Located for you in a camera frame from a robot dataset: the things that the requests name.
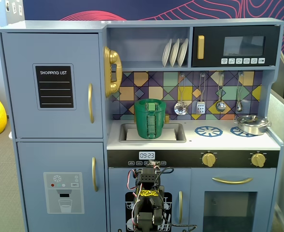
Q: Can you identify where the steel pot with lid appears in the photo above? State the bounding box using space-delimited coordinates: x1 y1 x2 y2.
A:
233 115 271 135

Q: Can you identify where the green plastic container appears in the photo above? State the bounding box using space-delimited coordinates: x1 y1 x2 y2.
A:
134 103 166 140

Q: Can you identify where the steel skimmer spoon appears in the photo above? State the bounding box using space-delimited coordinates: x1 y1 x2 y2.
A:
173 73 189 116

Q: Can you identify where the grey toy sink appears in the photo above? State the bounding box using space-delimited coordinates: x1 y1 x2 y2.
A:
119 122 187 143

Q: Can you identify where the steel slotted spatula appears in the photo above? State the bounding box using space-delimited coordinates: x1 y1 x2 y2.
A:
196 73 207 114

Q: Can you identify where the gold toy telephone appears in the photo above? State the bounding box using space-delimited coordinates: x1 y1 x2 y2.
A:
103 45 123 98

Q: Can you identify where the blue toy kitchen unit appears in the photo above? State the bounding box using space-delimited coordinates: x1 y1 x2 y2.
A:
0 18 284 232

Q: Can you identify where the white toy plate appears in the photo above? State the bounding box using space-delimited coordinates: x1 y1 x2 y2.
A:
162 38 173 68
177 38 189 67
169 38 181 68

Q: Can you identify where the blue dishwasher door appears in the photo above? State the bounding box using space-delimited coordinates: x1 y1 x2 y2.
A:
108 167 191 232

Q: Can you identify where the steel ladle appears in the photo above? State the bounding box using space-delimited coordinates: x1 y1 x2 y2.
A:
215 72 227 113

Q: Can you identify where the gold stove knob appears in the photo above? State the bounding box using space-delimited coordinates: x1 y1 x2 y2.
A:
201 152 217 168
250 152 267 168

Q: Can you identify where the blue oven door with window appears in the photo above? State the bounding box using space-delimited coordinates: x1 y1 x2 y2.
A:
190 168 277 232

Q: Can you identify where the black shopping list chalkboard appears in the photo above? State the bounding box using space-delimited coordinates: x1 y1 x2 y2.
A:
35 65 74 109

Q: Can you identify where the small steel spoon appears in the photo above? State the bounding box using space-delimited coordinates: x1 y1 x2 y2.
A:
235 72 245 112

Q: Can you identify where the black microwave door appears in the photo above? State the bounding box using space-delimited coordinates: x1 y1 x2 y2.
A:
191 25 280 68

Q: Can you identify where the fridge door with dispenser print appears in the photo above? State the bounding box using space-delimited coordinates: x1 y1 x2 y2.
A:
16 141 107 232

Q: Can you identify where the fridge door with chalkboard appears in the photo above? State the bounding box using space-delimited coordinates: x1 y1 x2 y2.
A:
1 32 104 139

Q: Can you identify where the grey office partition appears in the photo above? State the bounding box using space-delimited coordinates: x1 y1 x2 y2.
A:
267 66 284 232

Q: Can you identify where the gold fridge door handle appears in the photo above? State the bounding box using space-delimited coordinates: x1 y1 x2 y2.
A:
91 157 99 192
87 83 95 124

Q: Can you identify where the black camera cable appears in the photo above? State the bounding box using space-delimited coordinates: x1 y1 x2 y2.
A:
156 166 198 232

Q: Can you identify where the red white servo wire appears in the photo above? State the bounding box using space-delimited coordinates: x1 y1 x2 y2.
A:
127 169 141 218

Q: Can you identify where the gold microwave handle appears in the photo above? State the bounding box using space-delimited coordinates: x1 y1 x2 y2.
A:
197 35 205 60

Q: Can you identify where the gold dishwasher handle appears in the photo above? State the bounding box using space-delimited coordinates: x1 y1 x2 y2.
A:
178 190 183 224

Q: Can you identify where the gold oven handle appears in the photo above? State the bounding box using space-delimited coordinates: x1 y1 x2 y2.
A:
212 177 254 185

